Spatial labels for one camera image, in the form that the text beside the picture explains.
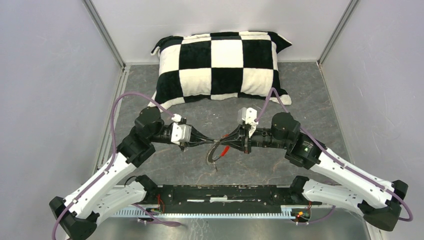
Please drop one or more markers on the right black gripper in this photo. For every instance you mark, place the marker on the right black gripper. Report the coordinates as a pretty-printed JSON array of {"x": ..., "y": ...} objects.
[{"x": 235, "y": 138}]

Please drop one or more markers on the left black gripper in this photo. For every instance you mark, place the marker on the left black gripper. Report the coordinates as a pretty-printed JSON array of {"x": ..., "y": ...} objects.
[{"x": 195, "y": 137}]

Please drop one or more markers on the metal keyring with red handle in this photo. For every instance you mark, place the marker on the metal keyring with red handle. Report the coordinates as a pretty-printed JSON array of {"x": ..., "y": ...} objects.
[{"x": 213, "y": 156}]

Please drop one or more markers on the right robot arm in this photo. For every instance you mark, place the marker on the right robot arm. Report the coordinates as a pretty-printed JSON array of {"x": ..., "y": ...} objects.
[{"x": 377, "y": 200}]

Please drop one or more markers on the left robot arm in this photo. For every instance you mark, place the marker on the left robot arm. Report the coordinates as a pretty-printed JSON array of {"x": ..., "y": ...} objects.
[{"x": 82, "y": 211}]

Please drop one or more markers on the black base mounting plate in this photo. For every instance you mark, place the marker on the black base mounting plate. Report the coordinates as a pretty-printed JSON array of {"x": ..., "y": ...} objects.
[{"x": 222, "y": 199}]

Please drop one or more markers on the black white checkered pillow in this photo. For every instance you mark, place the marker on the black white checkered pillow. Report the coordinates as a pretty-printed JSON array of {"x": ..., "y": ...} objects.
[{"x": 219, "y": 66}]

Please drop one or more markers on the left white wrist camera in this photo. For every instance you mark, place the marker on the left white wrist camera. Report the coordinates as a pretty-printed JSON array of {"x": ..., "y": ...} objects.
[{"x": 180, "y": 132}]

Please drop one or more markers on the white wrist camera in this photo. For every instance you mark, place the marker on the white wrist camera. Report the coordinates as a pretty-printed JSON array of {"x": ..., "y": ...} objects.
[
  {"x": 247, "y": 116},
  {"x": 180, "y": 132}
]

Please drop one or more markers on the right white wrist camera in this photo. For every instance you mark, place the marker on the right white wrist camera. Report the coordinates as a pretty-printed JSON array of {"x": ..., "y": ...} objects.
[{"x": 247, "y": 116}]

